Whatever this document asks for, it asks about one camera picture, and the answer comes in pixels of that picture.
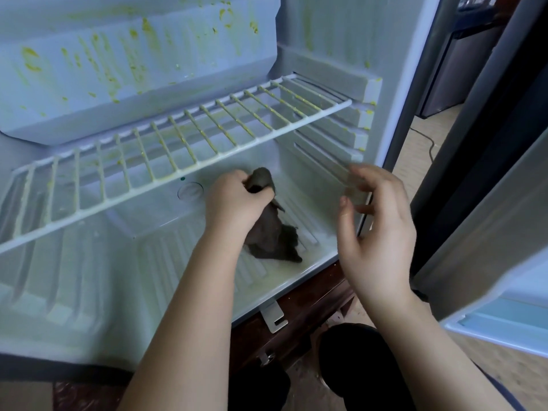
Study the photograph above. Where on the dark cabinet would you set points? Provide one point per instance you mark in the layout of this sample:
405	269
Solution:
458	60

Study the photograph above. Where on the person's dark trousers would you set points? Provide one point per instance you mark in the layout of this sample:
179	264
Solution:
368	372

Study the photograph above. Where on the person's right hand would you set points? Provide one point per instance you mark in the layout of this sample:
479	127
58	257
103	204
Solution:
377	248

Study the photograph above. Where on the dark grey cloth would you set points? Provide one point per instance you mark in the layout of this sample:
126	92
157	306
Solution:
270	235

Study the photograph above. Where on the person's left forearm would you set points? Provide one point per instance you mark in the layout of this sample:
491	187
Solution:
184	346

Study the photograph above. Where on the person's left hand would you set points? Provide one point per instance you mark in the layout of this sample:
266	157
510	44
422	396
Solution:
233	205

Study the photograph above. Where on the fridge door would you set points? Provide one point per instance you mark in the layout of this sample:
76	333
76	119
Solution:
497	244

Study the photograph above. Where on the dark red wooden stand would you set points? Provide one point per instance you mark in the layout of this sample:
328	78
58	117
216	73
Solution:
291	321

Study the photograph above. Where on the grey mini fridge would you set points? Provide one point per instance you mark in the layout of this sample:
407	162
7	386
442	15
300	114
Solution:
51	321

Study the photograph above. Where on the person's right forearm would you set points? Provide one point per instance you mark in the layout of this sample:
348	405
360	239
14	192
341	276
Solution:
437	364

